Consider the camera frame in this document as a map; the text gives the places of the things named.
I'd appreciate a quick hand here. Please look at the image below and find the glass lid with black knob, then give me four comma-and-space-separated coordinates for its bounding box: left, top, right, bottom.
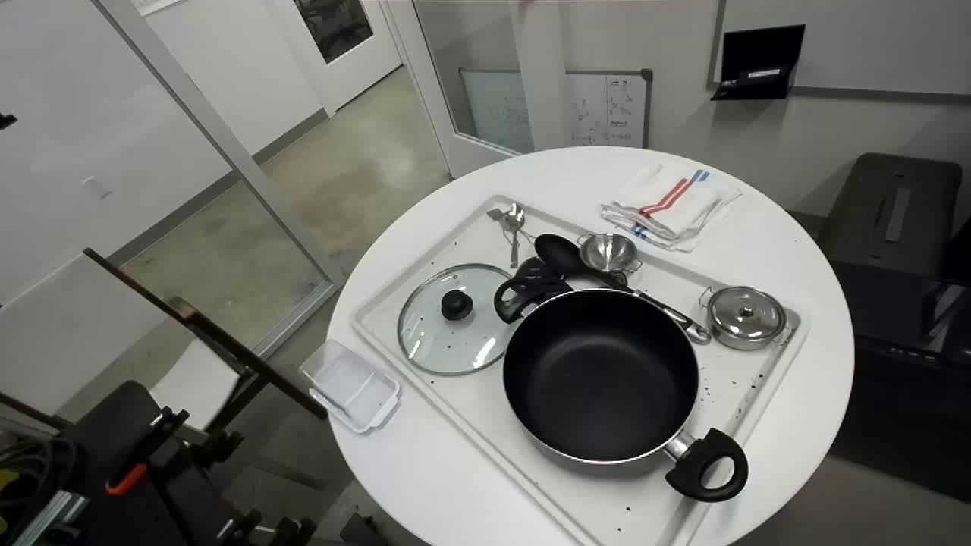
394, 260, 518, 379

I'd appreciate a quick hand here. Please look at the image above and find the metal spoon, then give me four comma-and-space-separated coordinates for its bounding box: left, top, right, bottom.
485, 201, 530, 272

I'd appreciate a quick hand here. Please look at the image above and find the black ladle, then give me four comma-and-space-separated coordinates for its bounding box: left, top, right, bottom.
530, 231, 601, 283

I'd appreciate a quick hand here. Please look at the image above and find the white plastic tray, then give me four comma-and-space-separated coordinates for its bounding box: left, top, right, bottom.
350, 190, 807, 546

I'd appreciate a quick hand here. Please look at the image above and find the clear plastic container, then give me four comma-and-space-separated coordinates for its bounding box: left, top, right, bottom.
298, 341, 406, 440

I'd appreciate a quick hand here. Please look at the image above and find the white cloth with coloured stripes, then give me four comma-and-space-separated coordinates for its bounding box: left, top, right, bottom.
599, 165, 742, 255

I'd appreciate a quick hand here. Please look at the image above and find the dark wooden bar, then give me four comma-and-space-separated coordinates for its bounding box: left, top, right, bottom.
83, 246, 330, 422

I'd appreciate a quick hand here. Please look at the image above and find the dark framed poster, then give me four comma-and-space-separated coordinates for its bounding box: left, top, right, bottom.
290, 0, 375, 67

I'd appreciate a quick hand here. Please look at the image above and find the black marker holder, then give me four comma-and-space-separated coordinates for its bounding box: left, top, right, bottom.
709, 20, 811, 102

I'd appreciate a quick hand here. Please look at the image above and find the black metal stand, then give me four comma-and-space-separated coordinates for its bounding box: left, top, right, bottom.
0, 377, 319, 546

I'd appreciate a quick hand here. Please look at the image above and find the dark grey bin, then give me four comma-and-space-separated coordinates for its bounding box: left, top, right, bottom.
818, 152, 965, 342

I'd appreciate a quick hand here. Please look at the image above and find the small steel cup with handle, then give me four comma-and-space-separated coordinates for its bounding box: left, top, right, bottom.
577, 231, 715, 349

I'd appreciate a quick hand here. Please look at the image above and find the black pot with two handles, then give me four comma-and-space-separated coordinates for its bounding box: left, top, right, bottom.
492, 269, 753, 506

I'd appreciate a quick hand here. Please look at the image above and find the small whiteboard leaning on wall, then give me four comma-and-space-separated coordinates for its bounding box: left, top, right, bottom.
457, 67, 654, 155

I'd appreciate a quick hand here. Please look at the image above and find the grey metal partition frame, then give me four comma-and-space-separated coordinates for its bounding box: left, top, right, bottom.
95, 0, 350, 297

